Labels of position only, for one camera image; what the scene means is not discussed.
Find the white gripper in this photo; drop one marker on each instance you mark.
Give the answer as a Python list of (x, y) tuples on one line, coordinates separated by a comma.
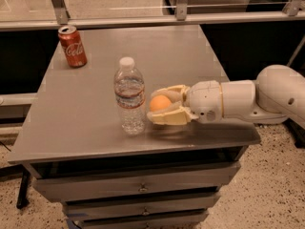
[(205, 99)]

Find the orange fruit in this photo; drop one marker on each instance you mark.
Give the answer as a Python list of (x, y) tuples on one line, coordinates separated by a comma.
[(159, 102)]

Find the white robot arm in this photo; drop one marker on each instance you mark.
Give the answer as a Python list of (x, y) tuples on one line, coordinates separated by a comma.
[(278, 93)]

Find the clear plastic water bottle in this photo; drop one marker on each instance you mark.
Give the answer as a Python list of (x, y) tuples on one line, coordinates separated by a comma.
[(130, 96)]

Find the grey drawer cabinet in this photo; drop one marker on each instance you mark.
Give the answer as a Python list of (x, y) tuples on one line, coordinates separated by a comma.
[(108, 165)]

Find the bottom grey drawer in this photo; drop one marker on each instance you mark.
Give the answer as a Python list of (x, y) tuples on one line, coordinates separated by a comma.
[(146, 222)]

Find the grey drawer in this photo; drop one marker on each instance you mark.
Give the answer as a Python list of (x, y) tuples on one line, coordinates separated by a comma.
[(141, 206), (146, 222), (137, 182)]

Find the top grey drawer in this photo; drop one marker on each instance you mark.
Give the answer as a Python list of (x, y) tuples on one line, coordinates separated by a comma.
[(137, 182)]

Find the red cola can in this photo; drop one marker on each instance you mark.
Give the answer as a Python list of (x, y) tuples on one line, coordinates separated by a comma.
[(72, 46)]

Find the middle grey drawer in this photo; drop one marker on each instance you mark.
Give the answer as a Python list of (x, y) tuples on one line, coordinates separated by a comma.
[(141, 206)]

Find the metal and glass railing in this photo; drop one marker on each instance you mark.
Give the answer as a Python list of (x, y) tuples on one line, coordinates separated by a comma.
[(24, 15)]

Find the black stand leg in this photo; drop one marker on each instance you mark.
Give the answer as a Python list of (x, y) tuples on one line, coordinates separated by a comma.
[(22, 200)]

